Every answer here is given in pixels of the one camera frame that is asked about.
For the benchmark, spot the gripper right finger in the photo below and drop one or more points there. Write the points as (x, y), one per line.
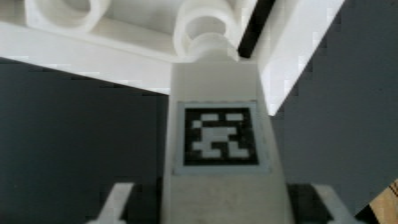
(338, 210)

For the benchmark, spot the white chair seat part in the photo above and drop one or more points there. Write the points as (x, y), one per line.
(145, 26)

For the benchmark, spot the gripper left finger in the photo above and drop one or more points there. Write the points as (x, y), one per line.
(111, 213)

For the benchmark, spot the white front fence bar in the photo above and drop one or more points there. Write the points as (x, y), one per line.
(89, 59)

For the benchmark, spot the white right fence bar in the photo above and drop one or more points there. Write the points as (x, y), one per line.
(296, 28)

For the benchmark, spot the white fence bar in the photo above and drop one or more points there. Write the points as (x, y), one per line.
(89, 59)
(296, 28)

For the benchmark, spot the white chair leg with tag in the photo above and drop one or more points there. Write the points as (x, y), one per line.
(224, 186)

